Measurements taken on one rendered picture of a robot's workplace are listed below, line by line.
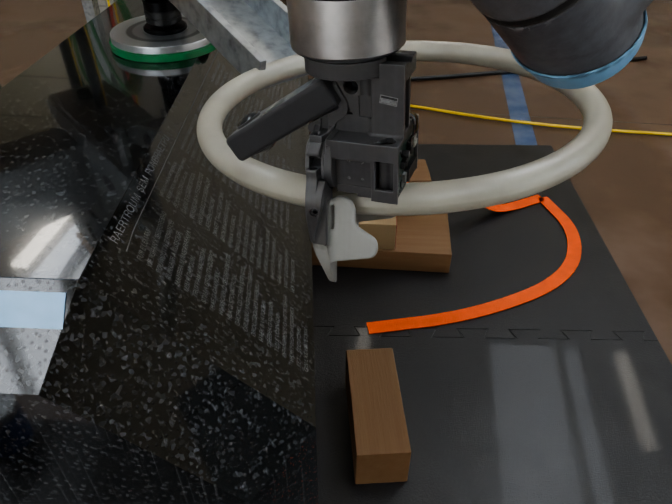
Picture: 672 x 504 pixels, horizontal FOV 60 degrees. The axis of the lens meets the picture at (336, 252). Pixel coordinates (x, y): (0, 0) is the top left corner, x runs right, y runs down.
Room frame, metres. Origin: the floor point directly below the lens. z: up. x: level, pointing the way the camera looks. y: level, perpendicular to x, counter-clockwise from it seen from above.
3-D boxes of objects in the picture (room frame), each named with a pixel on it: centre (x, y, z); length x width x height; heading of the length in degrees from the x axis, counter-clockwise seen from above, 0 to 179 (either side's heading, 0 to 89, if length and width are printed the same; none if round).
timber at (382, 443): (0.85, -0.09, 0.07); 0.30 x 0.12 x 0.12; 4
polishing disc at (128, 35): (1.17, 0.34, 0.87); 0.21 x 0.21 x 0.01
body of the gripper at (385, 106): (0.45, -0.02, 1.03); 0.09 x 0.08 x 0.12; 70
